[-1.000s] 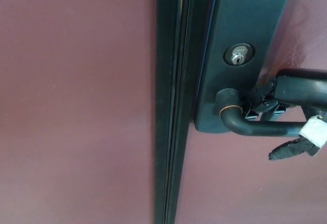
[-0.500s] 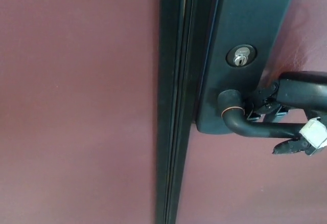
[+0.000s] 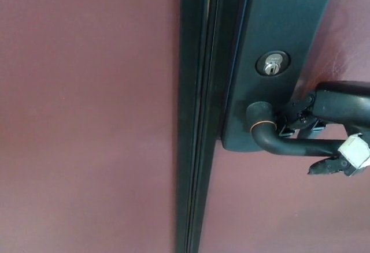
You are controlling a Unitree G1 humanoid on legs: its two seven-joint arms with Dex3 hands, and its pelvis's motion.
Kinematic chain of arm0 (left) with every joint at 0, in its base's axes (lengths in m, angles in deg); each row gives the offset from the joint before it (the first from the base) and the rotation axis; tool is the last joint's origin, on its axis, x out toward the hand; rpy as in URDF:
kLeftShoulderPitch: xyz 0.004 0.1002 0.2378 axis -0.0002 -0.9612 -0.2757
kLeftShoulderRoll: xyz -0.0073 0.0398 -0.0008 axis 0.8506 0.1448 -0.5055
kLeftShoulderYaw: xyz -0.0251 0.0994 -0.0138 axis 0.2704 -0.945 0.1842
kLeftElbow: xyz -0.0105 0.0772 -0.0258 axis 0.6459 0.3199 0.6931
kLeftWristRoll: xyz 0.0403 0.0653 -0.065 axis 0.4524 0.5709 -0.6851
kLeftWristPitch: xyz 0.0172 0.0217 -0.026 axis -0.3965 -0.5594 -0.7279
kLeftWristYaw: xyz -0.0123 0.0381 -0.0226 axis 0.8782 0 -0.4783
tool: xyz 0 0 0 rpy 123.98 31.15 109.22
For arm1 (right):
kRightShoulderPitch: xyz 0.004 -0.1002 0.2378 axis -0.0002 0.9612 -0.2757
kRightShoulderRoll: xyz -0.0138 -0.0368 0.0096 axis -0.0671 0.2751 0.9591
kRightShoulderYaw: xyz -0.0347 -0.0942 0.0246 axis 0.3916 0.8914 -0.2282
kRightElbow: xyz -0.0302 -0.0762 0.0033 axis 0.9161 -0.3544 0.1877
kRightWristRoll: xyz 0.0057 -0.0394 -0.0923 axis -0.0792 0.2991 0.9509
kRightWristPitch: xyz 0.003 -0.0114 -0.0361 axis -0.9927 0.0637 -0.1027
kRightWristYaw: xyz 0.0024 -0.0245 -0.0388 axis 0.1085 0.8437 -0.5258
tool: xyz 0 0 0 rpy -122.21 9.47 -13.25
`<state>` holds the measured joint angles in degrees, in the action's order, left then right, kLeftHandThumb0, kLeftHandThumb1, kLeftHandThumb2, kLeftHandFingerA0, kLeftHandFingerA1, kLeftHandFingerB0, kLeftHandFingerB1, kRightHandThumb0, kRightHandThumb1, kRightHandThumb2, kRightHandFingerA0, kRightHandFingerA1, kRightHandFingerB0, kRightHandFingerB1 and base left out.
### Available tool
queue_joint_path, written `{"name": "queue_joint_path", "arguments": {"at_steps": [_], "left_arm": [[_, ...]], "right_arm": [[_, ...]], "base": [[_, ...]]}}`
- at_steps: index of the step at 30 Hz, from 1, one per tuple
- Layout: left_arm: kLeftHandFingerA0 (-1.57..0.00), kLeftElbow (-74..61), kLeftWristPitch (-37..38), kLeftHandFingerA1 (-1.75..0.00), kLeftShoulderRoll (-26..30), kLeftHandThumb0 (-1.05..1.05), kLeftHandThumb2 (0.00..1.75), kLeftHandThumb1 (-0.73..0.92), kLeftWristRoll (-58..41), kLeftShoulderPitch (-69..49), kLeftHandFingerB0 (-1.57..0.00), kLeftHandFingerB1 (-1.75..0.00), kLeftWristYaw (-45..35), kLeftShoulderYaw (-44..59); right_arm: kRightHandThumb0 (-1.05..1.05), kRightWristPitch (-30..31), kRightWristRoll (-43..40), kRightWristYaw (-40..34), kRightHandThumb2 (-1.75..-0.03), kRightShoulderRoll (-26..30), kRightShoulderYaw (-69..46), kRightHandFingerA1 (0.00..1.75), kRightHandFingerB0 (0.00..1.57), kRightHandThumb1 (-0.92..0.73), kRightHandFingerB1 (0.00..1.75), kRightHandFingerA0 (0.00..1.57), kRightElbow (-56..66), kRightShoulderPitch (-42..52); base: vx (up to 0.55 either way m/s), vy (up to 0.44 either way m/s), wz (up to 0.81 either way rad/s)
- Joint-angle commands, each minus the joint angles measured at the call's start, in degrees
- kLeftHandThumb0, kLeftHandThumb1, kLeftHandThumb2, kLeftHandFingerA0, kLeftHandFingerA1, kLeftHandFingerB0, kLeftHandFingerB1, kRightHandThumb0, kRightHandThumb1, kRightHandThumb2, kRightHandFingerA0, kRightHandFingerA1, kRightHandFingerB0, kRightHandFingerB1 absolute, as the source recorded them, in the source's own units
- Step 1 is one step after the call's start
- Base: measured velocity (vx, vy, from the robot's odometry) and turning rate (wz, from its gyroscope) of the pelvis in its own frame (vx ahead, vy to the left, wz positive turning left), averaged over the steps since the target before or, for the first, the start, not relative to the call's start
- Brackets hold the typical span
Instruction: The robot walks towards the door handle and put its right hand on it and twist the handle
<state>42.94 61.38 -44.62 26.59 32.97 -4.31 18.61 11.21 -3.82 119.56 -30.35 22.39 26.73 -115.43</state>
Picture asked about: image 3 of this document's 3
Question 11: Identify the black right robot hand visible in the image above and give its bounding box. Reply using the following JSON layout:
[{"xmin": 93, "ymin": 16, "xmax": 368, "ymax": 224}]
[{"xmin": 275, "ymin": 80, "xmax": 370, "ymax": 177}]

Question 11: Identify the black lever door handle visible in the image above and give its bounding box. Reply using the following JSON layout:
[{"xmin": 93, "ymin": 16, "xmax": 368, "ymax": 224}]
[{"xmin": 246, "ymin": 102, "xmax": 352, "ymax": 157}]

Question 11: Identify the silver lock cylinder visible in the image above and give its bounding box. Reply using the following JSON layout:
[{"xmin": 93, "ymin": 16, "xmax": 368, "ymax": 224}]
[{"xmin": 254, "ymin": 50, "xmax": 291, "ymax": 78}]

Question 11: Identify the black lock plate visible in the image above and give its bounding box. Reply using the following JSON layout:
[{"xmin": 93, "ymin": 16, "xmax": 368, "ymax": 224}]
[{"xmin": 220, "ymin": 0, "xmax": 338, "ymax": 152}]

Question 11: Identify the maroon door with handle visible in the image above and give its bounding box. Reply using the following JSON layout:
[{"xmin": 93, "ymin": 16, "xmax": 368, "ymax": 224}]
[{"xmin": 199, "ymin": 0, "xmax": 370, "ymax": 253}]

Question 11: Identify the maroon door without handle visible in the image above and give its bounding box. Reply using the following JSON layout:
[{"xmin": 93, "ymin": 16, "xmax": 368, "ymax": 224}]
[{"xmin": 0, "ymin": 0, "xmax": 186, "ymax": 253}]

